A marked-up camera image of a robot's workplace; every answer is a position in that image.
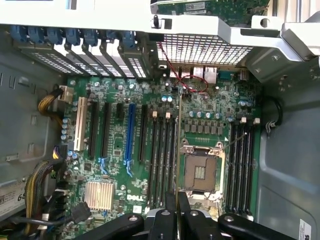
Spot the silver socket cover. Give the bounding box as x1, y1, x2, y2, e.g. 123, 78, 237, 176
186, 191, 225, 217

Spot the CPU socket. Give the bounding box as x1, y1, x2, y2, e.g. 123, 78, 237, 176
177, 138, 227, 210

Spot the silver finned heatsink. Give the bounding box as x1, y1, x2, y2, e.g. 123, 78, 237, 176
83, 181, 115, 211

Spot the thin metal locking lever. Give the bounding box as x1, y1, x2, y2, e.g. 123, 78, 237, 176
223, 131, 249, 150

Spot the green Dell motherboard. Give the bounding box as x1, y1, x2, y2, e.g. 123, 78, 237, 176
56, 74, 263, 237

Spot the blue expansion slot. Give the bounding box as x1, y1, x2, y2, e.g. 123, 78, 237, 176
123, 103, 137, 177

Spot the grey open PC case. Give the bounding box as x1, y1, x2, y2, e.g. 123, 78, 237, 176
0, 0, 320, 240

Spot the long black expansion slot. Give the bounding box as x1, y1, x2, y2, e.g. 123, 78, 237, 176
100, 101, 113, 159
87, 100, 99, 158

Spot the short black expansion slot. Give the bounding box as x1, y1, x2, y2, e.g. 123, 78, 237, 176
115, 103, 125, 120

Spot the black power plug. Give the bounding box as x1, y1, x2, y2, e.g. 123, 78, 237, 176
51, 144, 70, 161

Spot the white expansion slot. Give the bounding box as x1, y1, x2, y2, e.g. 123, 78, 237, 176
73, 96, 88, 152

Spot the silver power supply unit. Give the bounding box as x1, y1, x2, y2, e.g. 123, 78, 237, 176
0, 174, 28, 222

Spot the blue slot retention clip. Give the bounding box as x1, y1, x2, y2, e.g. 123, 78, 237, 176
83, 28, 100, 48
10, 24, 28, 47
122, 31, 137, 51
27, 26, 46, 46
46, 27, 63, 46
65, 27, 82, 47

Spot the black angled cable plug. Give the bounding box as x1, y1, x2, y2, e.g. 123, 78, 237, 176
71, 200, 93, 223

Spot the yellow black wire bundle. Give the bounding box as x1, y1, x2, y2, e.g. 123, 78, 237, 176
37, 84, 75, 127
24, 159, 62, 237

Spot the black looped cable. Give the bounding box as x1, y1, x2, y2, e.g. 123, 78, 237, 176
263, 95, 284, 137

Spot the red black twisted wire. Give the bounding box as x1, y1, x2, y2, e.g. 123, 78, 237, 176
156, 41, 210, 95

